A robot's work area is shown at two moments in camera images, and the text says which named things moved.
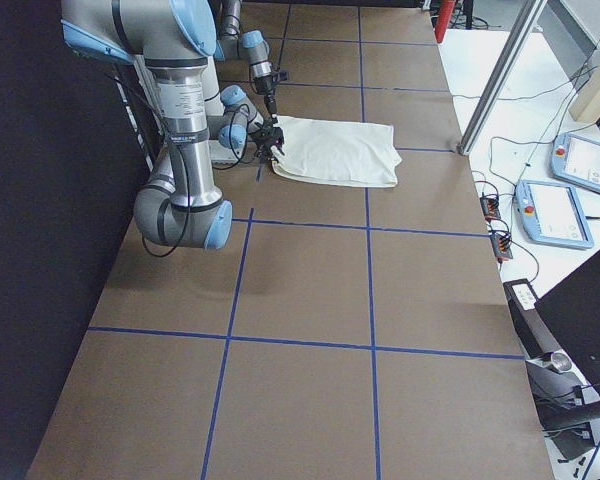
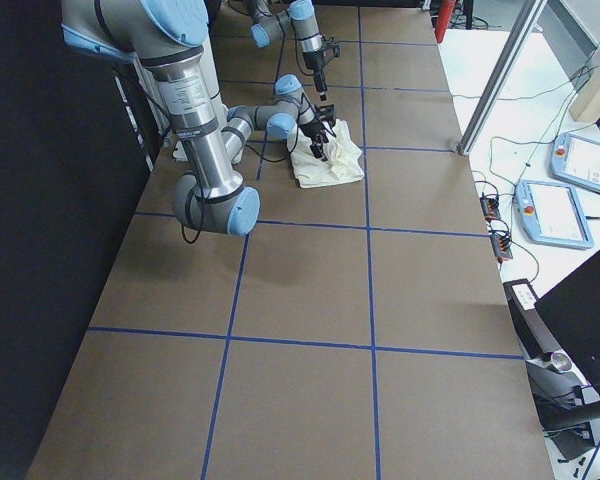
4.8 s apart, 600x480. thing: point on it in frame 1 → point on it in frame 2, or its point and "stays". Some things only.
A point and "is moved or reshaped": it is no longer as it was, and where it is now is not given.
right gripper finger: [264, 152] → [316, 150]
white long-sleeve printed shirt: [337, 152] is moved or reshaped
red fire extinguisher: [445, 13] stays
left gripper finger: [269, 103] → [320, 82]
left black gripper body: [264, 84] → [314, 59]
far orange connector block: [490, 206] stays
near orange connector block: [501, 242] stays
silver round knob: [561, 361] stays
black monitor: [584, 311] stays
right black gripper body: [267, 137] → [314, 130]
